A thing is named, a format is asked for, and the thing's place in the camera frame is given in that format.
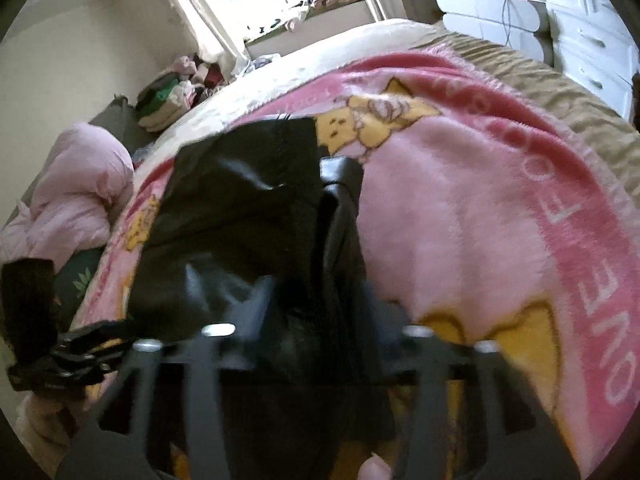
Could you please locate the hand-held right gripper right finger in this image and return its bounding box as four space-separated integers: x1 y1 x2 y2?
350 280 588 480

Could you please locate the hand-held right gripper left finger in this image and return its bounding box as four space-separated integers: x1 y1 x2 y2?
55 275 283 480

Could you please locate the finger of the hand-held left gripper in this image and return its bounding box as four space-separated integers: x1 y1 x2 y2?
9 320 139 397

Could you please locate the black leather jacket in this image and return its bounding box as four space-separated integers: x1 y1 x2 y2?
127 114 401 480

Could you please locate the pile of clothes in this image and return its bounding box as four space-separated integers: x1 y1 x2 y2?
134 52 242 134

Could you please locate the green floral pillow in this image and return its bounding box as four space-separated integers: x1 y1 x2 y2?
52 245 108 312

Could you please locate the pink comforter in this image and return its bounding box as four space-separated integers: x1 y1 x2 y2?
0 122 136 273

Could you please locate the pink cartoon printed blanket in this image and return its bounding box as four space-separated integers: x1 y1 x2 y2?
65 52 637 480

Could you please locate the grey headboard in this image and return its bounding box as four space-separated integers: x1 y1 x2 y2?
89 92 152 172

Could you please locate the white curtain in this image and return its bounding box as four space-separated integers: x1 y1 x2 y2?
145 0 252 63

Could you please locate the white rounded cabinet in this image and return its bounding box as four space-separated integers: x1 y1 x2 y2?
434 0 555 67

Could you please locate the white dresser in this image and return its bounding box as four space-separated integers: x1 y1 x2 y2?
542 0 640 122

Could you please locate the black cable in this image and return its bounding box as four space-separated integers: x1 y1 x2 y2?
499 0 542 47

